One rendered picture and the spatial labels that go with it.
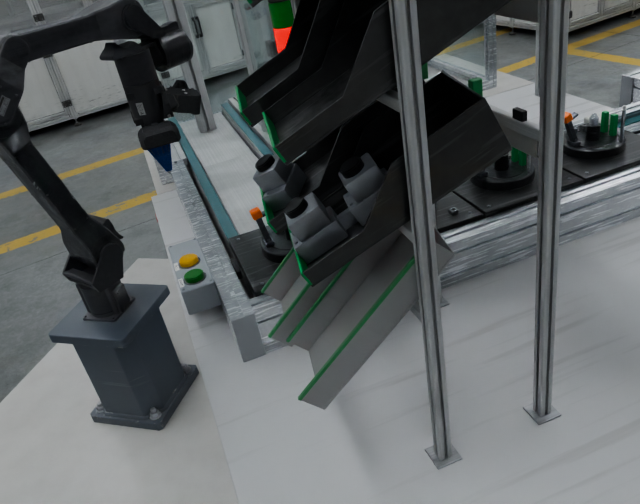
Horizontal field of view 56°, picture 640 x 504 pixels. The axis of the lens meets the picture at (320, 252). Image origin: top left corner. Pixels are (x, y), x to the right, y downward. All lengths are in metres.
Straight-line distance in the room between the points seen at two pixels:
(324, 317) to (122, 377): 0.35
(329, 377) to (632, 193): 0.87
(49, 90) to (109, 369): 5.45
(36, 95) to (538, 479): 5.91
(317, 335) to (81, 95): 5.65
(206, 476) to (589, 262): 0.84
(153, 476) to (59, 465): 0.18
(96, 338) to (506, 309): 0.73
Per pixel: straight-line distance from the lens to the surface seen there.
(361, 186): 0.72
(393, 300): 0.76
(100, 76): 6.43
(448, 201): 1.33
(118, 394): 1.09
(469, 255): 1.24
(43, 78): 6.37
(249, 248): 1.28
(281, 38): 1.30
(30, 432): 1.23
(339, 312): 0.90
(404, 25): 0.60
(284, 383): 1.09
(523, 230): 1.29
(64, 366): 1.34
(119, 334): 0.98
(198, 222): 1.47
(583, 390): 1.05
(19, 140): 0.90
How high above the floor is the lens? 1.59
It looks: 31 degrees down
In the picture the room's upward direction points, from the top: 11 degrees counter-clockwise
